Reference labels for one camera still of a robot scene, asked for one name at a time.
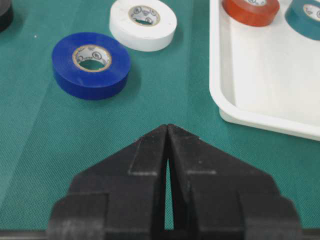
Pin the teal tape roll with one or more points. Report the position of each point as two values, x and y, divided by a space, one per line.
303 16

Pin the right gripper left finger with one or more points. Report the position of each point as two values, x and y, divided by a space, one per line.
120 198

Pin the black tape roll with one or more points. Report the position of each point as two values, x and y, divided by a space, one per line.
6 14

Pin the blue tape roll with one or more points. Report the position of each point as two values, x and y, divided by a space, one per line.
90 66

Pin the green table cloth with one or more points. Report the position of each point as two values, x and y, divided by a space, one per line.
47 136

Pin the white tape roll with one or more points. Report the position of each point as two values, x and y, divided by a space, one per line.
142 25

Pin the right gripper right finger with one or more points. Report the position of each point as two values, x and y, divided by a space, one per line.
219 197

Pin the orange tape roll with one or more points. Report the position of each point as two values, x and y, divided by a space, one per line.
256 13

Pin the white plastic tray case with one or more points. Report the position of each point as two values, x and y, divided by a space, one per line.
264 77

